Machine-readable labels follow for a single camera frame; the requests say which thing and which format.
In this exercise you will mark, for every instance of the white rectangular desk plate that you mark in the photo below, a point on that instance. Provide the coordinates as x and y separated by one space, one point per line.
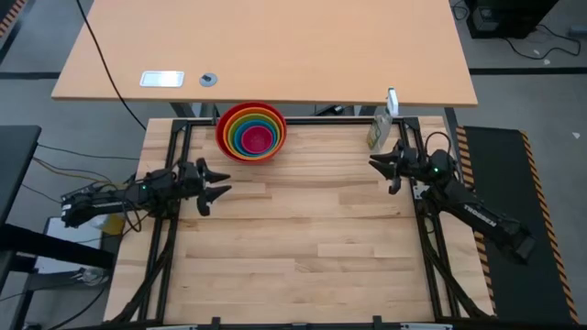
162 79

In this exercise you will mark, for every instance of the black aluminium table frame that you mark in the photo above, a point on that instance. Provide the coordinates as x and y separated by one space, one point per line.
166 256

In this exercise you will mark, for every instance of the white box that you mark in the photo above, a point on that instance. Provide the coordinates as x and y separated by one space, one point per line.
69 234

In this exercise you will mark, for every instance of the large red plastic bowl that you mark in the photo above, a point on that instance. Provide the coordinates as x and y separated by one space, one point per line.
219 133

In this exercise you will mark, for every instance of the yellow object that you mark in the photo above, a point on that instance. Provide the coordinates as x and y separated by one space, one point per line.
114 225

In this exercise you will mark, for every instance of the light wood desk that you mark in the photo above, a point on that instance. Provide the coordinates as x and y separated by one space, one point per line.
275 46

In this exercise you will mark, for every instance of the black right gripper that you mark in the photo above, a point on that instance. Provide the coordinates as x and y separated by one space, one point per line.
408 166

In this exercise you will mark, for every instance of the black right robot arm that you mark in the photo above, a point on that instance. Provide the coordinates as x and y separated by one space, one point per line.
477 215

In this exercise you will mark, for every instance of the black side table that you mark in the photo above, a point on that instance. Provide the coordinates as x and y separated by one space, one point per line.
16 160

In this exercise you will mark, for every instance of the small pink plastic bowl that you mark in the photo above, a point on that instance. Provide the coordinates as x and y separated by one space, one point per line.
257 139

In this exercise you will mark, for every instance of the orange plastic bowl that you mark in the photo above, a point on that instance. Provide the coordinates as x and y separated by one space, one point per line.
226 134

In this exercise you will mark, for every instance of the clear packet with green label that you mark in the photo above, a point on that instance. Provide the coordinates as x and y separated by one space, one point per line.
379 133

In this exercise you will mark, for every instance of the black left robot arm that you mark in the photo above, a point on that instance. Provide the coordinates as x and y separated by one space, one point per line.
105 201

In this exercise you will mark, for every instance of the green plastic bowl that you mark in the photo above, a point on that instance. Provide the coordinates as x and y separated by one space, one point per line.
232 135

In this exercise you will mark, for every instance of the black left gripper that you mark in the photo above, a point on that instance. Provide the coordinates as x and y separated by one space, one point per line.
190 181

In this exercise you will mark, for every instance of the black equipment box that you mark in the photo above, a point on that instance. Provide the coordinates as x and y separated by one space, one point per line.
504 18

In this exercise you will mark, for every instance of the white clamp on desk edge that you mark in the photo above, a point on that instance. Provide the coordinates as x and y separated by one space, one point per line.
393 101

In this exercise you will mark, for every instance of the black mat with hazard stripes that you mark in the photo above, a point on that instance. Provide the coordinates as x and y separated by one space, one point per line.
518 174

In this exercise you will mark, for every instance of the blue plastic bowl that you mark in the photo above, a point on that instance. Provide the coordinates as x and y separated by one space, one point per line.
238 137

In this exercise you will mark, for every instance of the black metal beam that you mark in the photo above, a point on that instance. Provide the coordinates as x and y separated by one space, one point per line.
50 249

